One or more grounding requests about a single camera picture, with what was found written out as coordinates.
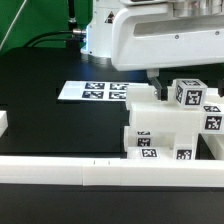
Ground white tagged cube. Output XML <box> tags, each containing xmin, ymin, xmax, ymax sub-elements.
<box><xmin>175</xmin><ymin>79</ymin><xmax>207</xmax><ymax>110</ymax></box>

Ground black cables at base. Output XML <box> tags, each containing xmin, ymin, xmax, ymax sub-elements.
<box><xmin>22</xmin><ymin>28</ymin><xmax>88</xmax><ymax>48</ymax></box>

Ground white right fence bar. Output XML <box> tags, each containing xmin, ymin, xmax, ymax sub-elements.
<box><xmin>202</xmin><ymin>134</ymin><xmax>224</xmax><ymax>161</ymax></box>

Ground white left fence bar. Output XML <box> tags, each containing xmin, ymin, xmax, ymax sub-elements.
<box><xmin>0</xmin><ymin>110</ymin><xmax>8</xmax><ymax>137</ymax></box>

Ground white chair seat part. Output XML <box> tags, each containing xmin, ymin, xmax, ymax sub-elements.
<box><xmin>161</xmin><ymin>133</ymin><xmax>198</xmax><ymax>160</ymax></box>

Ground white marker base sheet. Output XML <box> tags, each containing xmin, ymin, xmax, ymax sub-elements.
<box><xmin>58</xmin><ymin>81</ymin><xmax>144</xmax><ymax>101</ymax></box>

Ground white front fence bar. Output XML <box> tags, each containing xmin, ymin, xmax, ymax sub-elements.
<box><xmin>0</xmin><ymin>156</ymin><xmax>224</xmax><ymax>187</ymax></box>

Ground white fence bar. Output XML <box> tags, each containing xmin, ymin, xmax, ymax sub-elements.
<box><xmin>0</xmin><ymin>156</ymin><xmax>224</xmax><ymax>187</ymax></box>
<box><xmin>202</xmin><ymin>134</ymin><xmax>224</xmax><ymax>161</ymax></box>
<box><xmin>0</xmin><ymin>110</ymin><xmax>8</xmax><ymax>137</ymax></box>

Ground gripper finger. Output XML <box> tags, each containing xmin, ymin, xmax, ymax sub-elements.
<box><xmin>218</xmin><ymin>80</ymin><xmax>224</xmax><ymax>97</ymax></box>

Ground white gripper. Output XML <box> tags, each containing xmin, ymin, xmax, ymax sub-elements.
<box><xmin>111</xmin><ymin>0</ymin><xmax>224</xmax><ymax>101</ymax></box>

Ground white chair back frame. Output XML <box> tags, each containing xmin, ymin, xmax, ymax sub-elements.
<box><xmin>126</xmin><ymin>83</ymin><xmax>224</xmax><ymax>134</ymax></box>

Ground thin white cord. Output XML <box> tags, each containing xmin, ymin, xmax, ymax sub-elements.
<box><xmin>0</xmin><ymin>0</ymin><xmax>29</xmax><ymax>52</ymax></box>

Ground black vertical pole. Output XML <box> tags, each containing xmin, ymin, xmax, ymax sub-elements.
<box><xmin>67</xmin><ymin>0</ymin><xmax>76</xmax><ymax>23</ymax></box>

